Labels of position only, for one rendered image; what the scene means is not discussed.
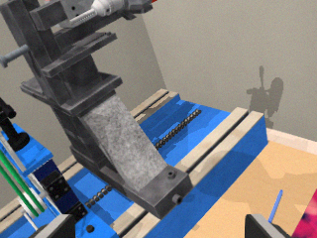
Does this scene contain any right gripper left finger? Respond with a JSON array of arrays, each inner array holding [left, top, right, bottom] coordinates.
[[28, 214, 75, 238]]

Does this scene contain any green drive belt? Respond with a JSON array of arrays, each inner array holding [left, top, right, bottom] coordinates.
[[0, 150, 45, 212], [0, 165, 39, 217]]

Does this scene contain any blue machine bed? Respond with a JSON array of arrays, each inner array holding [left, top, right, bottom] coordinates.
[[0, 89, 268, 238]]

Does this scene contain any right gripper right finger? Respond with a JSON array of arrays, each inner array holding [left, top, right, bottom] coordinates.
[[245, 214, 292, 238]]

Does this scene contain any blue pen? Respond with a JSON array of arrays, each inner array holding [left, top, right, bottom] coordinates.
[[268, 189, 283, 223]]

